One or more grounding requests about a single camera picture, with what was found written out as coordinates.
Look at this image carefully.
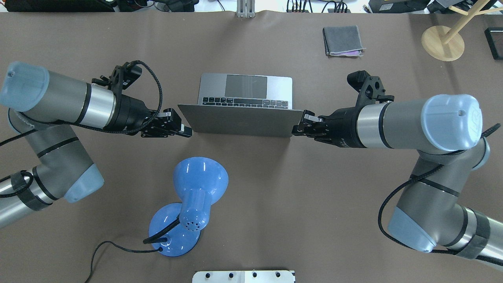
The folded grey cloth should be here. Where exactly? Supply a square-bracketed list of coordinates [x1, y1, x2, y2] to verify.
[322, 25, 365, 57]

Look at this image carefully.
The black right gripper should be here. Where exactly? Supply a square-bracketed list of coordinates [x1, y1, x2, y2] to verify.
[292, 107, 365, 148]

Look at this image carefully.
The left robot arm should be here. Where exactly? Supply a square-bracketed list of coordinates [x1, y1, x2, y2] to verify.
[1, 60, 192, 227]

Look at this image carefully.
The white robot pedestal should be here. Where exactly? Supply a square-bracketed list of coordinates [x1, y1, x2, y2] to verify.
[192, 270, 296, 283]

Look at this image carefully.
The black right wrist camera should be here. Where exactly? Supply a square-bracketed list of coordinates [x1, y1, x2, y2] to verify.
[347, 70, 395, 108]

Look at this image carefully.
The blue desk lamp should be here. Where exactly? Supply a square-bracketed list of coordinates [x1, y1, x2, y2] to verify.
[143, 156, 229, 257]

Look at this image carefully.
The grey laptop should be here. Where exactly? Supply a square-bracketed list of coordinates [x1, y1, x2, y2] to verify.
[178, 72, 303, 138]

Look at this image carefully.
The black tray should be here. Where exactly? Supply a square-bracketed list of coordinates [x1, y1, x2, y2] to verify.
[485, 27, 503, 60]

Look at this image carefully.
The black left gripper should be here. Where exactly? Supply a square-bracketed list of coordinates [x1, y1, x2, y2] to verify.
[108, 95, 193, 138]

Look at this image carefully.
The wooden stand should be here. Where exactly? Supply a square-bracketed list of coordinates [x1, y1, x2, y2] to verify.
[421, 0, 503, 61]

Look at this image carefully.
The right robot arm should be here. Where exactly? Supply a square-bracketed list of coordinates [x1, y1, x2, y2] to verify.
[292, 94, 502, 269]

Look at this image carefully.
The black lamp cable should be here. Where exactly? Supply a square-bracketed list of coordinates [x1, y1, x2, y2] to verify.
[84, 241, 163, 283]

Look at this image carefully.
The aluminium frame post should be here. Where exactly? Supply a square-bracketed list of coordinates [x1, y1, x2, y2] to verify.
[237, 0, 255, 18]

